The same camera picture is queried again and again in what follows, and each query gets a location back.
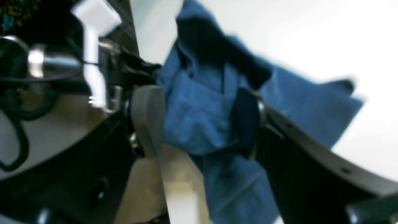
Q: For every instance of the dark blue t-shirt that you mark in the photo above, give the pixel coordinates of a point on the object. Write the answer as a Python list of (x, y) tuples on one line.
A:
[(201, 77)]

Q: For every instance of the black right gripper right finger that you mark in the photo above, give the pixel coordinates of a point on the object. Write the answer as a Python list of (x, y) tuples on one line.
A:
[(310, 184)]

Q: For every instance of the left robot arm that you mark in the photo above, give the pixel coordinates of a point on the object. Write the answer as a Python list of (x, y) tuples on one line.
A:
[(60, 47)]

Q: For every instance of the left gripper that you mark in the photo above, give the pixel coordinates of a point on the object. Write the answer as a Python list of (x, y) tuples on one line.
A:
[(122, 70)]

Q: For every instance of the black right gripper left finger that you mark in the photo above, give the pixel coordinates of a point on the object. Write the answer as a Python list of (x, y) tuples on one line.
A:
[(85, 183)]

